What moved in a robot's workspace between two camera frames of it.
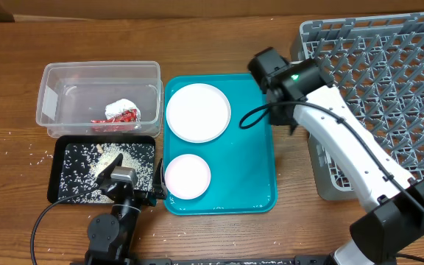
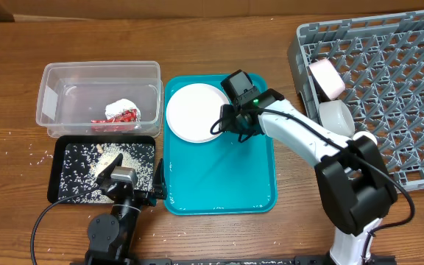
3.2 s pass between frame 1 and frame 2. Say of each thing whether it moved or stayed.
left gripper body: stayed
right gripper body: moved
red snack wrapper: stayed
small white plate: moved
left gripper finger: stayed
